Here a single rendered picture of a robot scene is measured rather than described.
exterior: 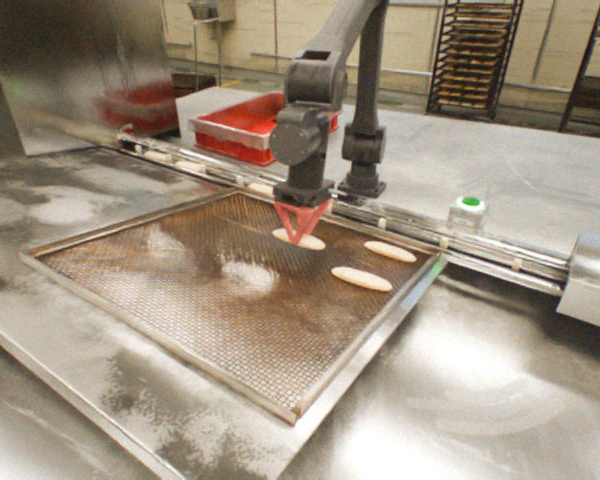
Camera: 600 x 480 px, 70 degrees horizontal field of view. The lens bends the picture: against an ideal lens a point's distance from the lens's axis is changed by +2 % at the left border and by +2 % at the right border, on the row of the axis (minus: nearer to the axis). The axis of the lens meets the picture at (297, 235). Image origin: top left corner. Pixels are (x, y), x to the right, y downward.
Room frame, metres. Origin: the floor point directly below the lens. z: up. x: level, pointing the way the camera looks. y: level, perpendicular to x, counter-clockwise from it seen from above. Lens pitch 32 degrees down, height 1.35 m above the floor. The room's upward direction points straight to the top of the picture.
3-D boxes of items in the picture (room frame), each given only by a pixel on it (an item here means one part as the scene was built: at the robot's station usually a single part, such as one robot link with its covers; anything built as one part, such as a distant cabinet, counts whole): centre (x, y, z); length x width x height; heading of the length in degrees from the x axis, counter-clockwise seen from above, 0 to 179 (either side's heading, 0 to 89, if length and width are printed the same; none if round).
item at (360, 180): (1.09, -0.18, 0.86); 0.12 x 0.09 x 0.08; 62
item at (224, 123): (1.51, 0.10, 0.88); 0.49 x 0.34 x 0.10; 145
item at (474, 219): (0.85, -0.39, 0.84); 0.08 x 0.08 x 0.11; 56
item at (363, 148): (1.06, -0.18, 0.94); 0.09 x 0.05 x 0.10; 160
